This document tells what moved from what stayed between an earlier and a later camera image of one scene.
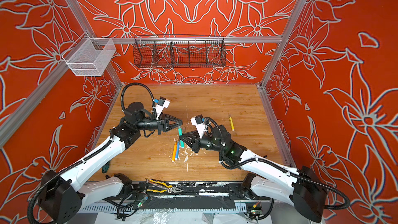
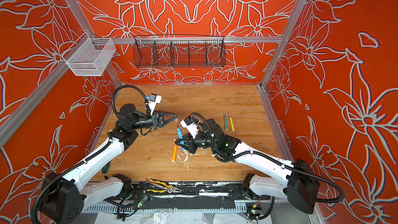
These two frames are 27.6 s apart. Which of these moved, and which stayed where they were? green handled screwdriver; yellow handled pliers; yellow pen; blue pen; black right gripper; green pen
Moved: green pen; blue pen
Stayed: yellow handled pliers; green handled screwdriver; yellow pen; black right gripper
